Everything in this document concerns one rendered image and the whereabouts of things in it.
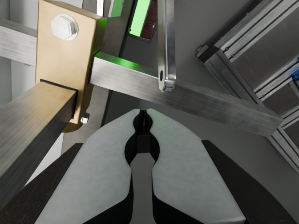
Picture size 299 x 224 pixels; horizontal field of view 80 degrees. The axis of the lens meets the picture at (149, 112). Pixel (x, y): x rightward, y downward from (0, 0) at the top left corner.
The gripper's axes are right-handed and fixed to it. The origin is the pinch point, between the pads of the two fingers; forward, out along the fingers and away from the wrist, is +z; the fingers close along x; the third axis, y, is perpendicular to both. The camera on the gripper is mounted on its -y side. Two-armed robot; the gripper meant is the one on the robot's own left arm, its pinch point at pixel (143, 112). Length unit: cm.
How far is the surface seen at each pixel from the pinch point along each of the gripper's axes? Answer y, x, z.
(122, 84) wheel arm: 0.9, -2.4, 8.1
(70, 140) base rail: 20.5, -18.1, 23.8
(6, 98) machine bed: 11.9, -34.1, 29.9
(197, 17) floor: -3, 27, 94
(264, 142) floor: 80, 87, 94
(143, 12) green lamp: -5.9, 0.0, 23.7
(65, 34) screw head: -4.3, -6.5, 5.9
